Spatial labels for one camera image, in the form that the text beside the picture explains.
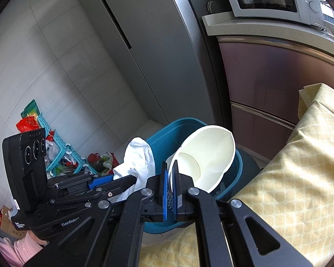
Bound red and green plastic bags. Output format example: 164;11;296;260
88;152;119;176

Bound yellow checked tablecloth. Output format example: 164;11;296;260
139;83;334;267

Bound white tissue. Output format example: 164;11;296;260
113;137;156;201

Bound silver refrigerator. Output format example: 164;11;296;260
72;0;226;134

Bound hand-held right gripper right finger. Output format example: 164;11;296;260
171;159;314;267

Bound cardboard box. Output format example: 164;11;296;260
0;204;27;240

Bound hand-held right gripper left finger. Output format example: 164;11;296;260
25;160;169;267

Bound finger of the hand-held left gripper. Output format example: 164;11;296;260
56;172;115;194
86;175;137;202

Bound teal plastic basket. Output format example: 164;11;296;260
37;114;98;178

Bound dark grey round object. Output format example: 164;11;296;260
238;149;261;180

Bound teal plastic bin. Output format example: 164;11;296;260
143;118;243;234

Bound brown base cabinet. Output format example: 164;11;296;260
217;35;334;162

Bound blue dotted paper cup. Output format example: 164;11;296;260
167;125;236;194

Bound pink cloth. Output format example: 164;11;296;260
0;229;46;267

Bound green snack packet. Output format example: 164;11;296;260
21;99;41;119

